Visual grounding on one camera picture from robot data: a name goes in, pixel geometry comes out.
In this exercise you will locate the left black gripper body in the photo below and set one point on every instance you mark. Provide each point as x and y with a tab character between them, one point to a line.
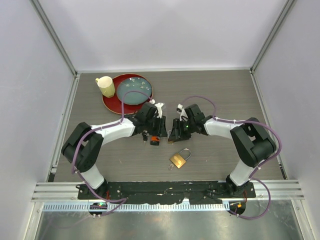
155	124

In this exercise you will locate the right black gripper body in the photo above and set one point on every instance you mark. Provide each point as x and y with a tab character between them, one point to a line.
185	128

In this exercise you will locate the orange black padlock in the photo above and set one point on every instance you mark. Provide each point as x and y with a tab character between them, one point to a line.
155	140

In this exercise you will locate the black-headed key bunch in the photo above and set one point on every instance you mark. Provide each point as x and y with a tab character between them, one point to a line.
145	136

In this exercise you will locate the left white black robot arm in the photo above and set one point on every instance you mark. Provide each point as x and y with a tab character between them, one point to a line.
83	146

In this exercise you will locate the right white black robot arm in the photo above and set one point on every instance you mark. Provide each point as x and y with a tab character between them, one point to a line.
250	137

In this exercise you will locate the large brass padlock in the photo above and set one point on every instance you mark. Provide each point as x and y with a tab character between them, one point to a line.
178	160

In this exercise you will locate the red round tray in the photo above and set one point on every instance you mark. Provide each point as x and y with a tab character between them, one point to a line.
115	105

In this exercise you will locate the blue-grey ceramic plate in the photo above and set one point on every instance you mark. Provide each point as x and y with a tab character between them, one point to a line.
133	91

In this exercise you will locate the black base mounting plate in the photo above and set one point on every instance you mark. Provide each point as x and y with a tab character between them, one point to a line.
173	192

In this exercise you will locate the yellow ceramic mug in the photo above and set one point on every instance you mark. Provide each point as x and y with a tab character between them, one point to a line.
106	86

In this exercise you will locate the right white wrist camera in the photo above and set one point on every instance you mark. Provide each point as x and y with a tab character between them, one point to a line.
182	113

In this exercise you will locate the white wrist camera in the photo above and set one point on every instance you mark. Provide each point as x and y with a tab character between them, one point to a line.
182	113
160	107

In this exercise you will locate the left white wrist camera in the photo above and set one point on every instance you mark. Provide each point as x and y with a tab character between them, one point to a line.
160	107

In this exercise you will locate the small key with ring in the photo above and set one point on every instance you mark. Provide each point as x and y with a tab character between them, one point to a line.
171	166

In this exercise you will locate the white slotted cable duct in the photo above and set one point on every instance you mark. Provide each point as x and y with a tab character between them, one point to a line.
96	207

